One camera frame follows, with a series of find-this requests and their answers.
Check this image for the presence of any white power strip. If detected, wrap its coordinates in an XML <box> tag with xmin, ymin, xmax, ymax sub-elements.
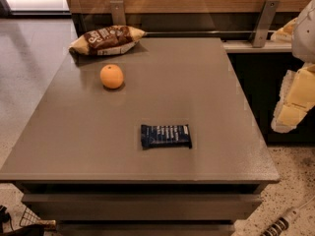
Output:
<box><xmin>260</xmin><ymin>196</ymin><xmax>315</xmax><ymax>236</ymax></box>

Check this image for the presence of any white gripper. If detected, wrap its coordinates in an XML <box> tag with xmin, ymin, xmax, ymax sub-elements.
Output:
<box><xmin>271</xmin><ymin>0</ymin><xmax>315</xmax><ymax>133</ymax></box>

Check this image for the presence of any blue rxbar blueberry wrapper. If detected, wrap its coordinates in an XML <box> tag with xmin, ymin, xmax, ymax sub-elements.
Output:
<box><xmin>141</xmin><ymin>125</ymin><xmax>192</xmax><ymax>148</ymax></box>

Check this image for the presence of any right metal bracket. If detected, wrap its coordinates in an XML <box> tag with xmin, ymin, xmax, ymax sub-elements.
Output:
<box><xmin>251</xmin><ymin>0</ymin><xmax>281</xmax><ymax>48</ymax></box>

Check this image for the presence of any brown chip bag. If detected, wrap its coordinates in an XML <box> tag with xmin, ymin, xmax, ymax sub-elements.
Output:
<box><xmin>69</xmin><ymin>26</ymin><xmax>146</xmax><ymax>56</ymax></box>

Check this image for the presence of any metal bracket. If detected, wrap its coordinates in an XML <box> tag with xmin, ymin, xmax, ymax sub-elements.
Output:
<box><xmin>251</xmin><ymin>0</ymin><xmax>281</xmax><ymax>48</ymax></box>
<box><xmin>110</xmin><ymin>0</ymin><xmax>126</xmax><ymax>26</ymax></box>

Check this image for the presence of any grey cabinet with drawers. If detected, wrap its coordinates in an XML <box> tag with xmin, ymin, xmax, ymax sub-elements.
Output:
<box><xmin>1</xmin><ymin>38</ymin><xmax>280</xmax><ymax>236</ymax></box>

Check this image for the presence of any orange fruit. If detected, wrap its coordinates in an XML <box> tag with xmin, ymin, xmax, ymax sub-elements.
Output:
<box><xmin>100</xmin><ymin>64</ymin><xmax>124</xmax><ymax>89</ymax></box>

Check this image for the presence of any left metal bracket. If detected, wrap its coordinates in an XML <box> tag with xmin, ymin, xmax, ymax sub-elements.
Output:
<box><xmin>110</xmin><ymin>0</ymin><xmax>126</xmax><ymax>26</ymax></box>

